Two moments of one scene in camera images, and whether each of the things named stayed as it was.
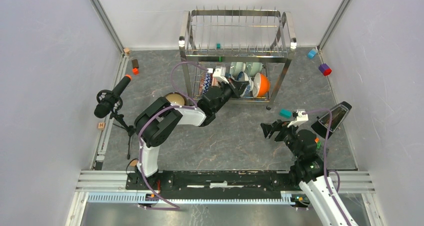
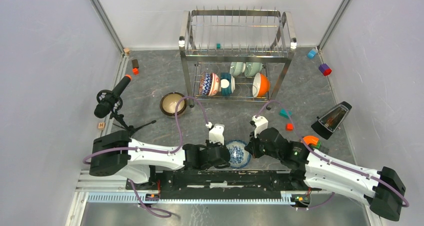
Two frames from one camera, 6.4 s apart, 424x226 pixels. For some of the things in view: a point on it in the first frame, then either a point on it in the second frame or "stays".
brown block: x=135 y=63 stays
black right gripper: x=268 y=129 → x=251 y=146
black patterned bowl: x=176 y=98 stays
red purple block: x=325 y=69 stays
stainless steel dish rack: x=236 y=54 stays
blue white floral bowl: x=243 y=76 → x=239 y=157
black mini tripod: x=130 y=130 stays
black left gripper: x=237 y=87 → x=208 y=144
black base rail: x=212 y=185 stays
